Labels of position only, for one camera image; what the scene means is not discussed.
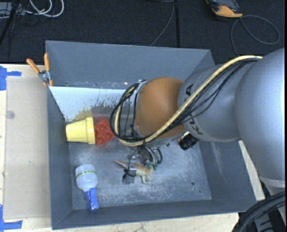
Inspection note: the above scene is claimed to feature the tan toy dinosaur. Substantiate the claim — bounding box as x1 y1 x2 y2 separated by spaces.
114 159 157 184

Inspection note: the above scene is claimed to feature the yellow plastic cup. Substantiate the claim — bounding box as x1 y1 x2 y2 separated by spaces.
65 116 96 145

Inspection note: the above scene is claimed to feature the grey metal bin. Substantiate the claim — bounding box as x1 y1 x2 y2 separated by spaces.
45 40 258 230

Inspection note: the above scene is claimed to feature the black cylinder on white bracket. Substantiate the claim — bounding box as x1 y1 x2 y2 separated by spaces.
178 131 199 151

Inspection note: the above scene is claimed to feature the white spray bottle blue nozzle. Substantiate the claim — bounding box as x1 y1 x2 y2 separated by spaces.
74 164 100 212

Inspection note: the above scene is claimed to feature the red toy building block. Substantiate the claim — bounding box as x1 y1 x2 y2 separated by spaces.
94 119 116 147

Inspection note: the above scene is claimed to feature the brown cardboard board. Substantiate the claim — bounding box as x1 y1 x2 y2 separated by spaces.
2 76 51 220

